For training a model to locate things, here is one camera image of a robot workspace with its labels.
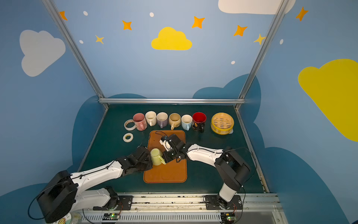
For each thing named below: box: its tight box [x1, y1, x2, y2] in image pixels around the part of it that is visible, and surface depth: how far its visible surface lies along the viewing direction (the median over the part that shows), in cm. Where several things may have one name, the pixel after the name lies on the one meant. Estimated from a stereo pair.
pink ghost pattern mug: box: [132, 112, 148, 132], surface depth 103 cm
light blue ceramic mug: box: [180, 114, 193, 132], surface depth 103 cm
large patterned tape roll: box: [123, 119, 137, 132], surface depth 107 cm
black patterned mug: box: [191, 112, 207, 133], surface depth 103 cm
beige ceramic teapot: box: [168, 112, 181, 131], surface depth 104 cm
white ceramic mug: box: [144, 111, 158, 127], surface depth 105 cm
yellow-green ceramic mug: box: [150, 147, 167, 166], surface depth 85 cm
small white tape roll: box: [122, 132, 134, 143], surface depth 103 cm
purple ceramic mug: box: [156, 112, 169, 129], surface depth 107 cm
